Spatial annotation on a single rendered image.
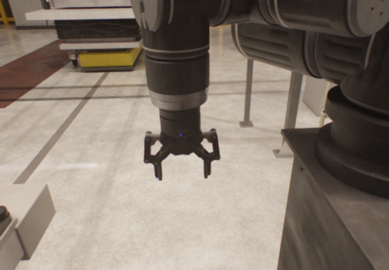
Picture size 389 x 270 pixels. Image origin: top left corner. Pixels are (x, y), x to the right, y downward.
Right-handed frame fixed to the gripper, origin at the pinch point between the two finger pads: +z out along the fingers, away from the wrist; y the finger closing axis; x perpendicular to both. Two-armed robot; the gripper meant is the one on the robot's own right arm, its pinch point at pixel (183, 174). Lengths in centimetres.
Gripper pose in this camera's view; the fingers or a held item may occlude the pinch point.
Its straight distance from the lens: 60.5
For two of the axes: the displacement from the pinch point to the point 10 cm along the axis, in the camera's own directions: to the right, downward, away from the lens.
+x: -0.5, -4.6, 8.9
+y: 10.0, -0.4, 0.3
